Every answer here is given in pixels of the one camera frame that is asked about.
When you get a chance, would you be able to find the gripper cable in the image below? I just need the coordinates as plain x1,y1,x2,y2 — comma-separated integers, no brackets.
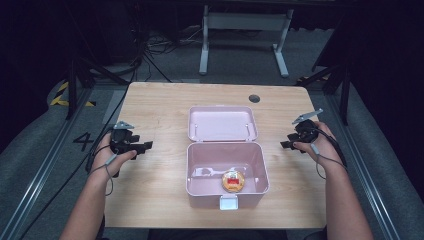
85,133,120,197
309,127,348,181

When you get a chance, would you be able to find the round gold red-label snack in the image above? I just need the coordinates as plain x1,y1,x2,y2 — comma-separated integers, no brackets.
221,169,246,194

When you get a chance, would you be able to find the white metal table frame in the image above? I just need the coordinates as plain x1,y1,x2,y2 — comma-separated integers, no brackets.
198,4,295,79

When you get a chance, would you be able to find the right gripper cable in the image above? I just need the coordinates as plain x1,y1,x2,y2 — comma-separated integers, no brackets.
309,127,348,181

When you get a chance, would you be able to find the bundle of floor cables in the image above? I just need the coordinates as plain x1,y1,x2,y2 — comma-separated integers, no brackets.
129,26,204,84

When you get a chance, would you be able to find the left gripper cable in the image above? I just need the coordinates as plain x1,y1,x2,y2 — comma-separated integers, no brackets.
85,133,120,197

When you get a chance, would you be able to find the person's left hand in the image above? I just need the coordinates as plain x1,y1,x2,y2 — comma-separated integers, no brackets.
89,132,138,179

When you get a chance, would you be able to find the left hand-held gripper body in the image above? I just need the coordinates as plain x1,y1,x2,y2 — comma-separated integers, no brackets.
109,120,141,160

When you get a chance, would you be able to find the pink storage box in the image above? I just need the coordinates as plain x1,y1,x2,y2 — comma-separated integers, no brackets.
185,105,270,211

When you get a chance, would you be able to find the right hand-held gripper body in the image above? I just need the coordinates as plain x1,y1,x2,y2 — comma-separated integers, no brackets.
291,108,324,144

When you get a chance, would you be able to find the black tripod stand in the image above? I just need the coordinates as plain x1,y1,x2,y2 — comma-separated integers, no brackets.
64,49,129,121
298,56,353,127

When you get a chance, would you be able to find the person's right hand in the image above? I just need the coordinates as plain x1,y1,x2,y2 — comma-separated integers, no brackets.
292,120,342,172

